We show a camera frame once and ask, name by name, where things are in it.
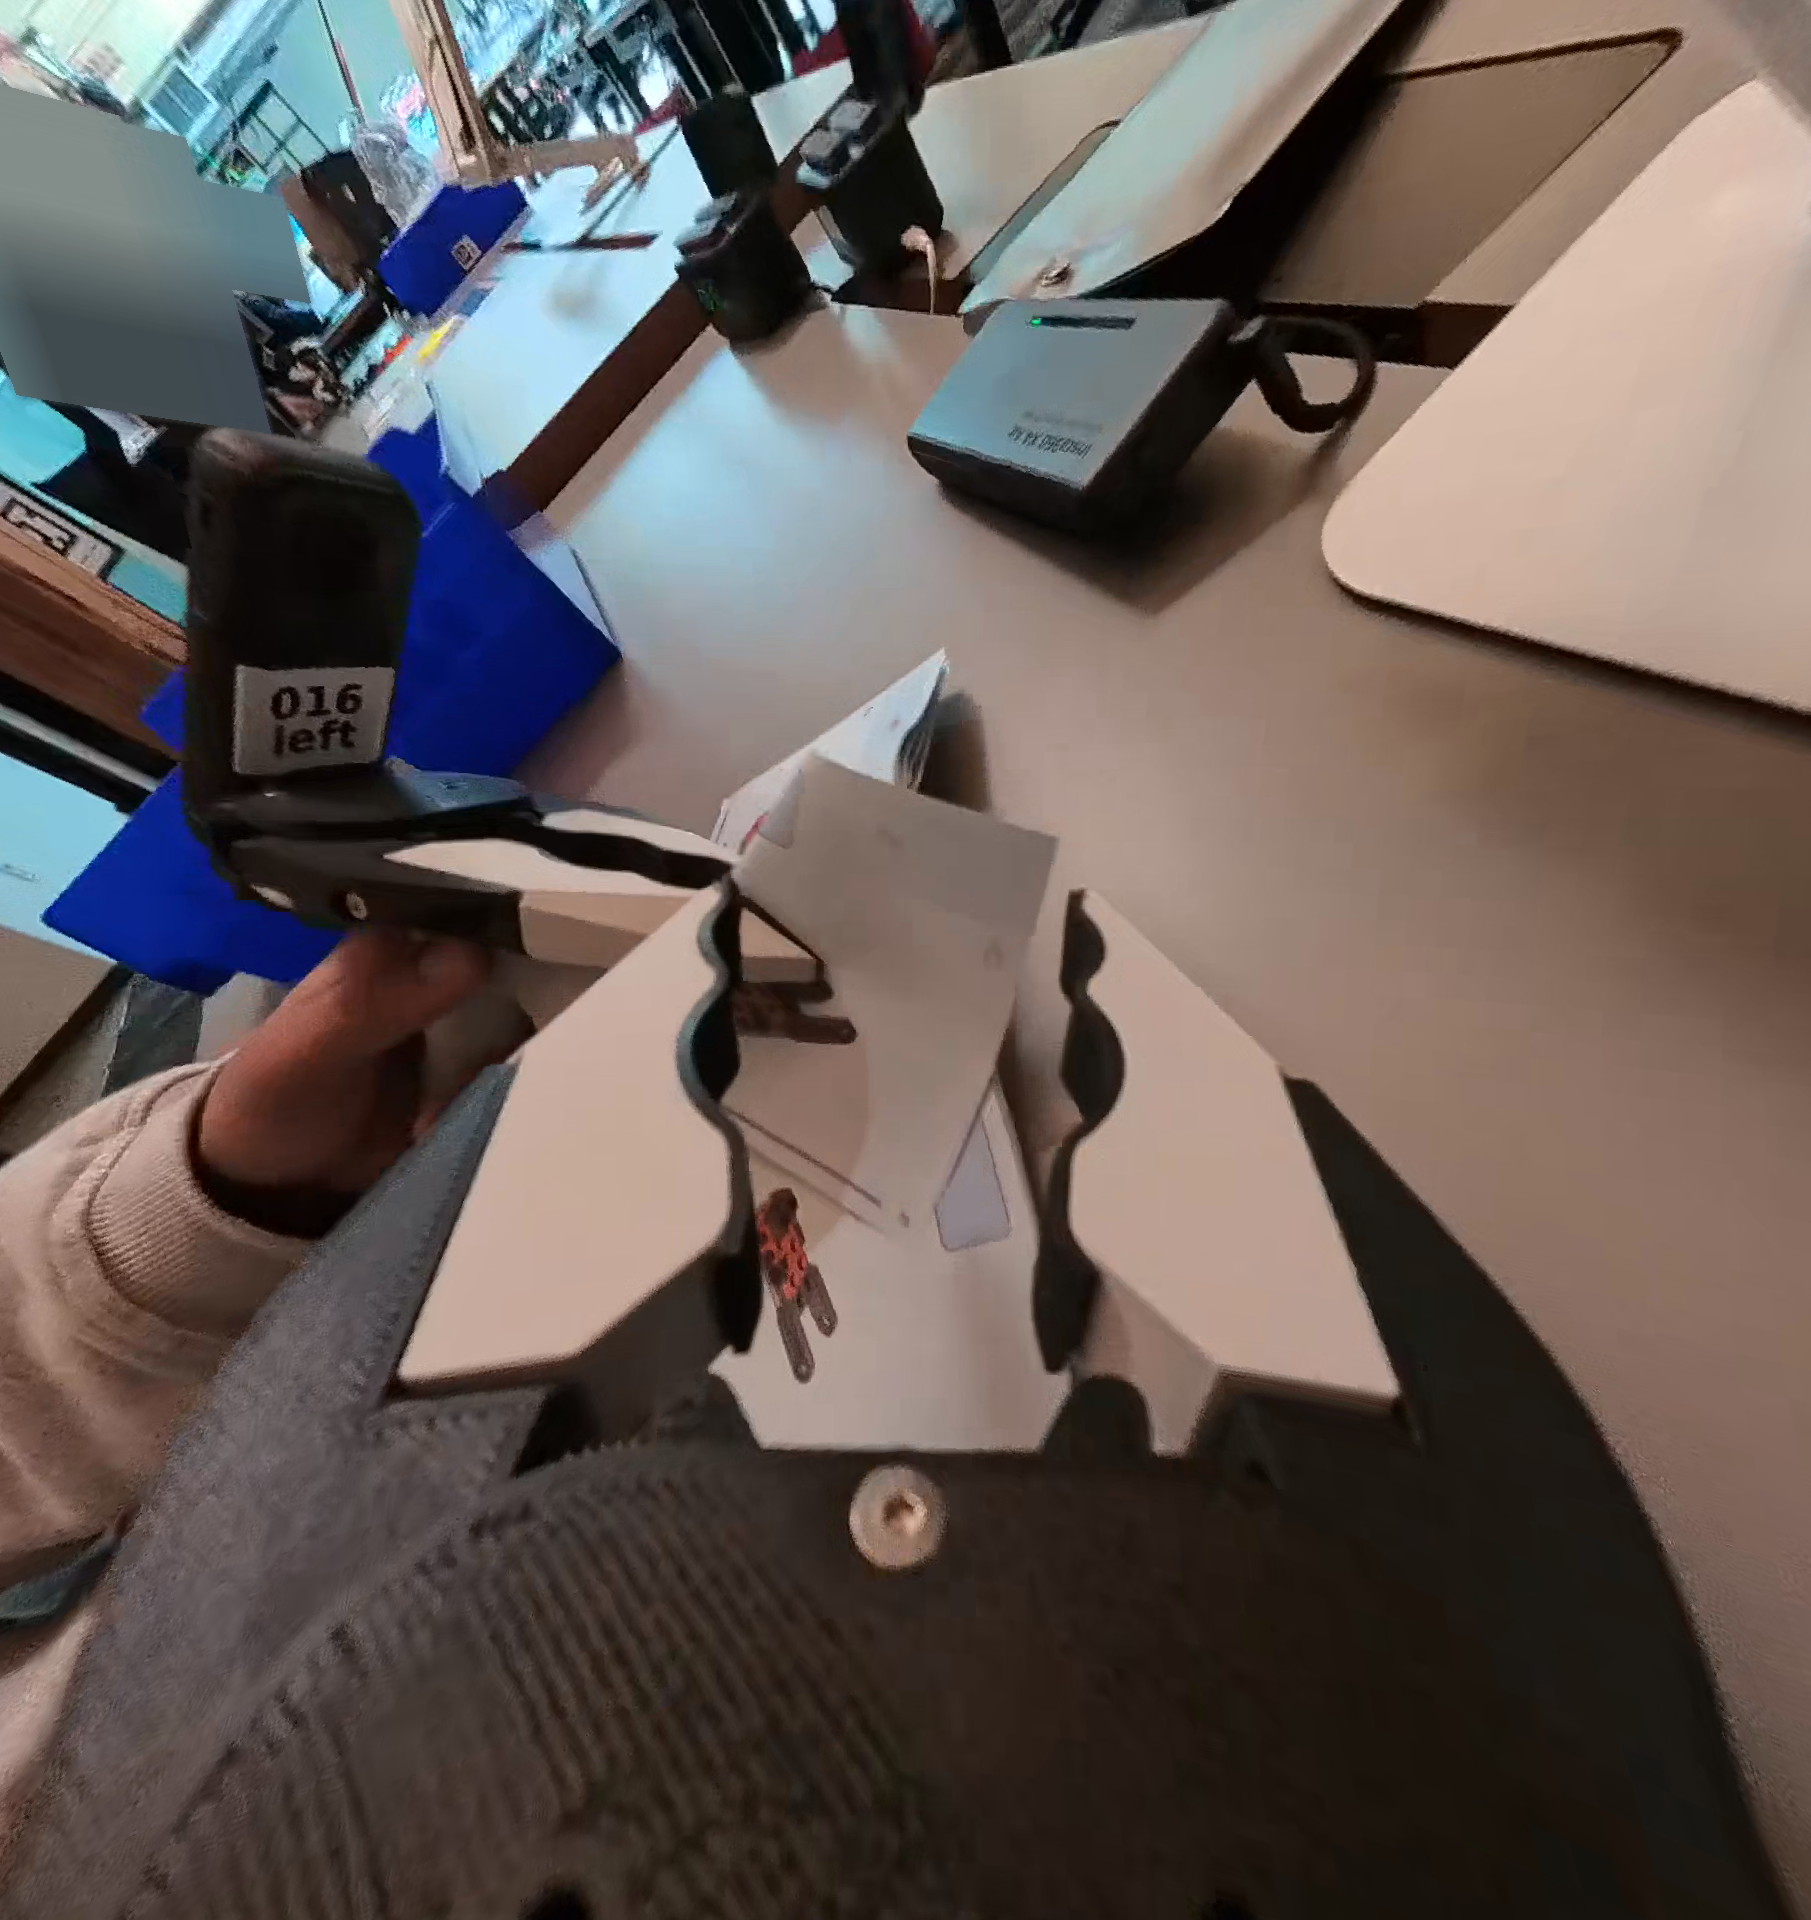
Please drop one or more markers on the cardboard sign with stand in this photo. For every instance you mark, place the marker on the cardboard sign with stand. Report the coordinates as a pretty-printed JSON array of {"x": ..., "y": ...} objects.
[{"x": 464, "y": 95}]

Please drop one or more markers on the person's left forearm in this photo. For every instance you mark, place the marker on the person's left forearm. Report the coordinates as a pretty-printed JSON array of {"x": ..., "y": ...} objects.
[{"x": 82, "y": 1322}]

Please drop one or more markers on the lego instruction booklet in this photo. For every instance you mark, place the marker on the lego instruction booklet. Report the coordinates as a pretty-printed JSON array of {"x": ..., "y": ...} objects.
[{"x": 892, "y": 957}]

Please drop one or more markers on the white laptop stand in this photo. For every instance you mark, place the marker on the white laptop stand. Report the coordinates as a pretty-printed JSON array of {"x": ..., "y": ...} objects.
[{"x": 1639, "y": 449}]

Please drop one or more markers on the person's left hand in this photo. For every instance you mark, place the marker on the person's left hand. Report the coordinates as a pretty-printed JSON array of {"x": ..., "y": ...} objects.
[{"x": 336, "y": 1082}]

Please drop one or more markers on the clear plastic bags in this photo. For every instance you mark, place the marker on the clear plastic bags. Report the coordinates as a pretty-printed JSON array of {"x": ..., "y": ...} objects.
[{"x": 394, "y": 164}]

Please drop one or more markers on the black power adapter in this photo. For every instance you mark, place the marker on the black power adapter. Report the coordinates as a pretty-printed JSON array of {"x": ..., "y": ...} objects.
[{"x": 1083, "y": 389}]

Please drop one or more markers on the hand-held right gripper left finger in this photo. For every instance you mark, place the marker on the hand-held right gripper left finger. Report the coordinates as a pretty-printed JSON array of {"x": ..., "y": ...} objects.
[{"x": 580, "y": 1199}]

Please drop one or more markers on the small blue plastic bin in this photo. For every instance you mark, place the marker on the small blue plastic bin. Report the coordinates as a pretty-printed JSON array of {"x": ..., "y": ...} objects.
[{"x": 449, "y": 249}]

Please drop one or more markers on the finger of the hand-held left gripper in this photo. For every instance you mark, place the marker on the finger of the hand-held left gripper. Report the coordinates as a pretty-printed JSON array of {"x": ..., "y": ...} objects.
[
  {"x": 546, "y": 860},
  {"x": 604, "y": 921}
]

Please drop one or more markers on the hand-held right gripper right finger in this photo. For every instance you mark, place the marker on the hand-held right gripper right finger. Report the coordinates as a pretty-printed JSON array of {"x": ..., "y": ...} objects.
[{"x": 1239, "y": 1232}]

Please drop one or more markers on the black charger block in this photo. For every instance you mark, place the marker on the black charger block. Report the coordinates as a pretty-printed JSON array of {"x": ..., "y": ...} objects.
[
  {"x": 729, "y": 146},
  {"x": 876, "y": 180},
  {"x": 740, "y": 280}
]

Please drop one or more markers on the large blue plastic bin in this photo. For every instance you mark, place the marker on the large blue plastic bin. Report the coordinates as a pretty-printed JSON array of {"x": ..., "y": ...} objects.
[{"x": 498, "y": 633}]

